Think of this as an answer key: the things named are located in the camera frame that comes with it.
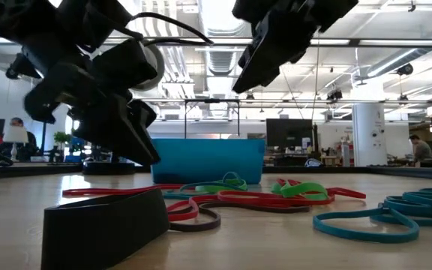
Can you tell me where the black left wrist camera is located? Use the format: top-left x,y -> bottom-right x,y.
90,36 -> 160,93

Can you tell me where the dark brown rubber band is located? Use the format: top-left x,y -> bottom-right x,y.
167,201 -> 312,233

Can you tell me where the black desk lamp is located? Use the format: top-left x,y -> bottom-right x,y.
82,43 -> 166,176

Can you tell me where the black computer monitor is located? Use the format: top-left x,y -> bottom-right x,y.
265,118 -> 314,148

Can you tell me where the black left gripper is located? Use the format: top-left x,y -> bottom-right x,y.
16,22 -> 161,167

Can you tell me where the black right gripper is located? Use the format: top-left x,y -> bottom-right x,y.
232,0 -> 359,95

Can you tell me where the black ceiling camera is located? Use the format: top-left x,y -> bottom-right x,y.
5,52 -> 41,80

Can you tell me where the thin hanging cable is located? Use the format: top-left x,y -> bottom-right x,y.
315,31 -> 321,113

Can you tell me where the teal plastic bin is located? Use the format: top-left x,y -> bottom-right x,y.
150,138 -> 266,185

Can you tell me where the white shade table lamp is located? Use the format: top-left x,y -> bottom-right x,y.
2,125 -> 29,162

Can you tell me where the black left camera cable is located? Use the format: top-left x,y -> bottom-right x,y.
130,10 -> 214,47

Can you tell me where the white round column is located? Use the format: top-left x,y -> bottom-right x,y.
351,103 -> 388,167

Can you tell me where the wide black rubber band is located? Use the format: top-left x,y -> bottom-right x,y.
40,187 -> 171,270

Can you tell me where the black overhead crossbar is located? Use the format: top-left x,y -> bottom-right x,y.
0,35 -> 432,49

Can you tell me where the green leafy plant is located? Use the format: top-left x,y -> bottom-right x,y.
52,130 -> 74,163

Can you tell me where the black ceiling fixture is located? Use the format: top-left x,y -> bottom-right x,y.
326,88 -> 344,102
395,62 -> 414,77

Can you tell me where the person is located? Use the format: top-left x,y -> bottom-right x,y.
409,133 -> 432,168
0,116 -> 39,163

